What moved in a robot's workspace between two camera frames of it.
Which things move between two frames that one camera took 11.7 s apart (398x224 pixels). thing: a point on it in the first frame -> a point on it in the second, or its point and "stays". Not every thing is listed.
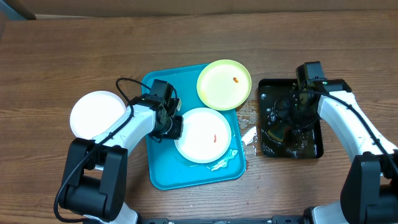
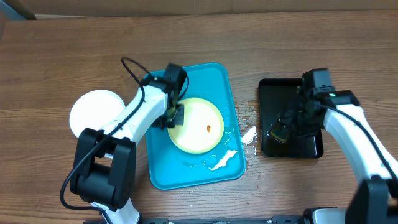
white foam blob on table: x=249 y=136 stays
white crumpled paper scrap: x=224 y=162 stays
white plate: x=94 y=112 stays
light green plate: x=224 y=84 -> x=203 y=128
